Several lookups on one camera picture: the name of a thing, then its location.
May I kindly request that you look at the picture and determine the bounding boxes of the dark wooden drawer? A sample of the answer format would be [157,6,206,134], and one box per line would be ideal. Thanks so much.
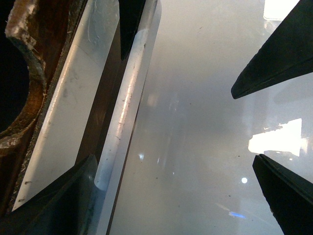
[0,0,137,235]

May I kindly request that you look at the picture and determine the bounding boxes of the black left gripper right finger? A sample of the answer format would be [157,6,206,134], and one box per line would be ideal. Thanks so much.
[252,154,313,235]

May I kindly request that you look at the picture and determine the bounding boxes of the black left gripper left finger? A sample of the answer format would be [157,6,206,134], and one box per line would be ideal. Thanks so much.
[0,155,97,235]

